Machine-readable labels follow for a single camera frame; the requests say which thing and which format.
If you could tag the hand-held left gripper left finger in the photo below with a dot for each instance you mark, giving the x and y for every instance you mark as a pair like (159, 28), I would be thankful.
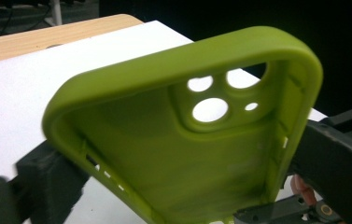
(46, 186)

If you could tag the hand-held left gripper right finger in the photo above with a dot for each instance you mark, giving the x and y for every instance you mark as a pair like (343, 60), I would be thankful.
(344, 174)

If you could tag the green clown phone case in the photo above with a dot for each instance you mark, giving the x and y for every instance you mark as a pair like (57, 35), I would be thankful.
(180, 161)

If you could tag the white metal stand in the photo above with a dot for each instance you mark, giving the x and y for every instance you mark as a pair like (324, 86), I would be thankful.
(56, 12)

